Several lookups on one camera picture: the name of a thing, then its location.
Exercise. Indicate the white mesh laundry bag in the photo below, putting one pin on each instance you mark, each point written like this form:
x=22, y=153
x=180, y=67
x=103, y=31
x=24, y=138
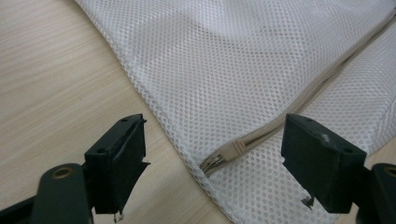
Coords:
x=218, y=77

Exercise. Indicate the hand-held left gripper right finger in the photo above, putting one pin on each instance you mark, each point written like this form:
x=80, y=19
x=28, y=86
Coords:
x=323, y=168

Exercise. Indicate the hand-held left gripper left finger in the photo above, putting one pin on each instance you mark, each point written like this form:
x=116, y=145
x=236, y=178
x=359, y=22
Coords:
x=118, y=161

